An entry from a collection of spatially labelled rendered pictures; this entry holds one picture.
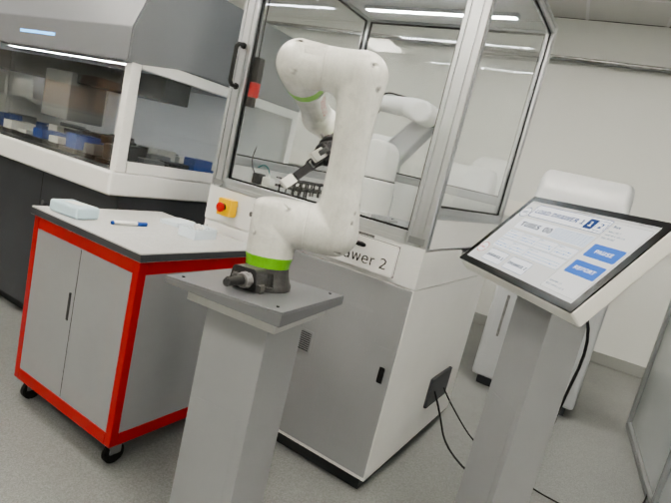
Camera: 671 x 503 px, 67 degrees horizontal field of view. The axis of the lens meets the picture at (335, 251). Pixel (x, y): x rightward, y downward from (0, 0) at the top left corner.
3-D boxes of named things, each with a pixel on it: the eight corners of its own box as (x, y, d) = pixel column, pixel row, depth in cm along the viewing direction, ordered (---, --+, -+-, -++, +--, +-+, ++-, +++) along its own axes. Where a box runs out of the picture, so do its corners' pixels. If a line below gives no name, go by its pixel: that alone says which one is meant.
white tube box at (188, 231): (194, 240, 188) (196, 231, 188) (177, 234, 192) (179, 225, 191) (215, 239, 199) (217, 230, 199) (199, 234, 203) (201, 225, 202)
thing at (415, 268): (414, 290, 172) (425, 250, 169) (204, 217, 222) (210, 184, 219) (486, 272, 253) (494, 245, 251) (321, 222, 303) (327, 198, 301)
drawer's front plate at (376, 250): (389, 277, 174) (397, 248, 173) (322, 253, 189) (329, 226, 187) (392, 277, 176) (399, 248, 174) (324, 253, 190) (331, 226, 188)
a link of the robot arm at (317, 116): (310, 111, 140) (335, 79, 140) (278, 86, 141) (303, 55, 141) (323, 145, 176) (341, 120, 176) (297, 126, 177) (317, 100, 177)
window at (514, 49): (436, 207, 171) (508, -63, 157) (434, 206, 172) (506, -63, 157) (497, 215, 246) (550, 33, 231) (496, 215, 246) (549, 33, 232)
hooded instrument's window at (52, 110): (110, 171, 217) (127, 62, 209) (-71, 110, 304) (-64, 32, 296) (275, 191, 314) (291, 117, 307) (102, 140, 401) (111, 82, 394)
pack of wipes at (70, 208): (99, 220, 185) (101, 208, 184) (76, 220, 176) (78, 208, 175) (71, 210, 190) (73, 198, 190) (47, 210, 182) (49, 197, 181)
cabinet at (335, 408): (361, 499, 184) (416, 291, 171) (172, 383, 235) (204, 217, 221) (446, 418, 266) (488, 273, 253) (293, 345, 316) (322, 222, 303)
